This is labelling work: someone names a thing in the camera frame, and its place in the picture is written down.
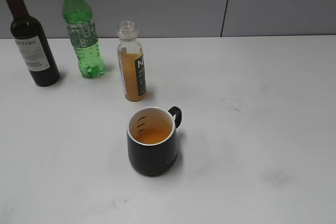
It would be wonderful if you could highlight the green plastic soda bottle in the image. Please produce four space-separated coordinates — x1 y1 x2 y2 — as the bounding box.
62 0 105 79

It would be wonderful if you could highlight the black mug white inside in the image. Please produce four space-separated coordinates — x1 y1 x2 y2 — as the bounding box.
127 106 182 176

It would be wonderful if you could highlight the red wine bottle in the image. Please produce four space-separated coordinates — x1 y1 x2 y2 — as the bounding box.
6 0 60 87

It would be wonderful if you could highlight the orange juice bottle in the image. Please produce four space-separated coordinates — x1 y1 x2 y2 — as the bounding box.
117 20 146 102

